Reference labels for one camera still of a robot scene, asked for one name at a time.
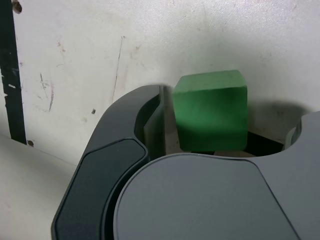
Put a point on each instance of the green cube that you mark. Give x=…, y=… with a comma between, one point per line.
x=210, y=112

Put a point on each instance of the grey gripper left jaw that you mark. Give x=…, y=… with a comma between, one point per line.
x=100, y=175

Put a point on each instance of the black tape strip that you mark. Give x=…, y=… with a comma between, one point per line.
x=11, y=75

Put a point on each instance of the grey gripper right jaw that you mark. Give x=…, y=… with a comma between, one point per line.
x=212, y=200

